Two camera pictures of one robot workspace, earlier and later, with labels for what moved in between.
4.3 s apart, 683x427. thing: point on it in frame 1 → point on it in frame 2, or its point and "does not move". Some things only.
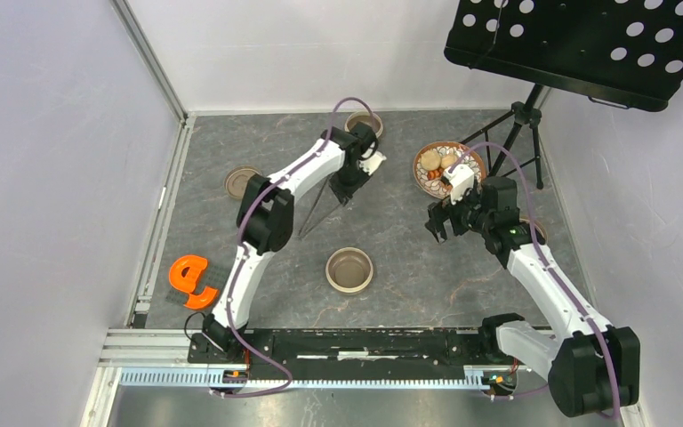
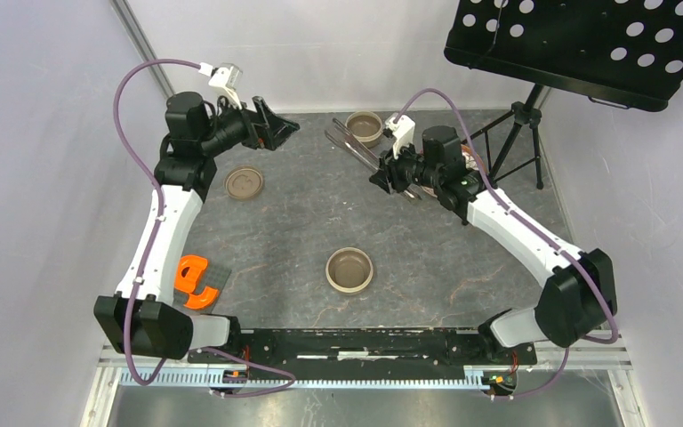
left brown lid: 237,180 does not move
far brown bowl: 365,117 does not move
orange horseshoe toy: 184,273 does not move
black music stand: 638,53 does not move
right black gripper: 437,215 → 393,167
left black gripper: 346,191 → 267,130
